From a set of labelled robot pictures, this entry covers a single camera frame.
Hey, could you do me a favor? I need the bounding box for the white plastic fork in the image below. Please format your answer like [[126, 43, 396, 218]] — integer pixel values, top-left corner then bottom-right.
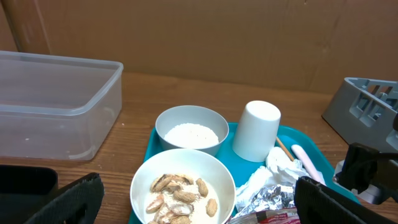
[[291, 144, 326, 185]]

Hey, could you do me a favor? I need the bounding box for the white plastic cup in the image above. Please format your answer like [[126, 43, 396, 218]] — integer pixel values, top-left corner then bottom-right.
[[233, 100, 281, 162]]

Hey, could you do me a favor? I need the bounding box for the clear plastic storage bin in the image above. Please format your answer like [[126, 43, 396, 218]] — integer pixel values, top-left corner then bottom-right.
[[1, 51, 124, 160]]

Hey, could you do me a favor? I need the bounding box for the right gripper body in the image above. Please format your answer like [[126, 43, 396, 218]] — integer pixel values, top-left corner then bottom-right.
[[332, 113, 398, 205]]

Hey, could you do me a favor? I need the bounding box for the grey dishwasher rack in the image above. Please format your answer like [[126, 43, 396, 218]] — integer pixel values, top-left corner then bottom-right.
[[322, 77, 397, 152]]

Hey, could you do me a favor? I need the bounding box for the white bowl with peanuts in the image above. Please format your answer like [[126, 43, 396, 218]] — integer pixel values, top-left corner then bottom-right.
[[130, 149, 236, 223]]

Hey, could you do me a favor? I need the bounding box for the silver red foil wrapper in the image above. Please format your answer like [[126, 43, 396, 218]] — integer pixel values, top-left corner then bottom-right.
[[228, 184, 300, 224]]

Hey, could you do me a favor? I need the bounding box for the crumpled white napkin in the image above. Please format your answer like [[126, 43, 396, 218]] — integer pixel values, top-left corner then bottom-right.
[[236, 147, 310, 212]]

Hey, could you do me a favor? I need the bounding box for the black plastic waste bin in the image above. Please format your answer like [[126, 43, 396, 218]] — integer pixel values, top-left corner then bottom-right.
[[1, 165, 58, 218]]

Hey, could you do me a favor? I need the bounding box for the wooden chopstick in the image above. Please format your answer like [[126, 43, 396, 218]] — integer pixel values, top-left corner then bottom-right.
[[276, 136, 294, 161]]

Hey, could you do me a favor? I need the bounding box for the grey bowl with rice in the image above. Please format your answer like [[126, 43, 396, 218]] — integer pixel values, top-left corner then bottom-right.
[[155, 105, 229, 156]]

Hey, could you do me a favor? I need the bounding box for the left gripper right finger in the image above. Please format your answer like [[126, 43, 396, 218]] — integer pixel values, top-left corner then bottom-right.
[[294, 176, 395, 224]]

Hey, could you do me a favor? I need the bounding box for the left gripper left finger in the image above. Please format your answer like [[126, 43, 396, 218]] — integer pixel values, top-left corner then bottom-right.
[[23, 172, 104, 224]]

